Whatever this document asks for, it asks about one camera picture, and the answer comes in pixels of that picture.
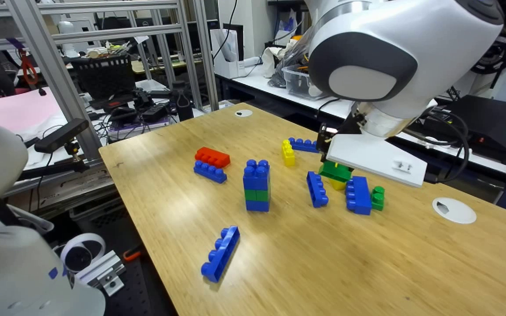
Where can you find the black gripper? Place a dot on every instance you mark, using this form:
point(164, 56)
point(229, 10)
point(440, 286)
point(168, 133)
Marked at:
point(324, 142)

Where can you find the tall blue stack block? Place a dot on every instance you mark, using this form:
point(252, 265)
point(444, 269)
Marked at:
point(257, 176)

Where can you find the green stack block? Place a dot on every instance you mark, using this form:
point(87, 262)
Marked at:
point(257, 195)

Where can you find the low blue stack block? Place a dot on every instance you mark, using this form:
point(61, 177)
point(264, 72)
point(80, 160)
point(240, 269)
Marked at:
point(257, 205)

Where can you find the small blue block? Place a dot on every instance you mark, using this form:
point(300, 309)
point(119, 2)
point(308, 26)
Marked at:
point(307, 144)

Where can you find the small yellow block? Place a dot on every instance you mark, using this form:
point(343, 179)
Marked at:
point(289, 154)

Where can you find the blue long block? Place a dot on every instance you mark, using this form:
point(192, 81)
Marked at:
point(317, 190)
point(220, 255)
point(210, 170)

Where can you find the wide blue block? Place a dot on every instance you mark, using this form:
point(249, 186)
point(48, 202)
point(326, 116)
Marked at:
point(359, 195)

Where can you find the small green block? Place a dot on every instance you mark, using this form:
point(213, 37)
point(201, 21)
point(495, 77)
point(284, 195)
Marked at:
point(379, 198)

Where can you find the red long block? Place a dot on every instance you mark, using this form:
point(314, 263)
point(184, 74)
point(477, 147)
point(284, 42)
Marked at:
point(212, 156)

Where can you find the clear plastic bin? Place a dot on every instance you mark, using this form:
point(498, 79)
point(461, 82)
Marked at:
point(298, 81)

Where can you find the white table grommet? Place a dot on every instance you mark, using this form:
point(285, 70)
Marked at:
point(243, 112)
point(456, 211)

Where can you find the black equipment case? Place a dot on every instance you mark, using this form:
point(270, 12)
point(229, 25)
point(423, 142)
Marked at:
point(500, 128)

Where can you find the black mesh basket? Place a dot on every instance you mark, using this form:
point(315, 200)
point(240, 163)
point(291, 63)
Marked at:
point(101, 75)

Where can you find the pink sheet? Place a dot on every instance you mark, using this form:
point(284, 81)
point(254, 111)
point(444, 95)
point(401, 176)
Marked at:
point(13, 116)

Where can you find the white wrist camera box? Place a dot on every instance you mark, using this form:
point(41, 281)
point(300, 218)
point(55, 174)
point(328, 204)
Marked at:
point(377, 158)

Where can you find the white round bracket device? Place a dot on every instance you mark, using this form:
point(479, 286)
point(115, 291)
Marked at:
point(97, 269)

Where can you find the black camera on stand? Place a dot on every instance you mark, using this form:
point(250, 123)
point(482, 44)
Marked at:
point(61, 133)

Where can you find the aluminium profile frame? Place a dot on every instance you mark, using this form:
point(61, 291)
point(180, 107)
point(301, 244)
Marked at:
point(45, 63)

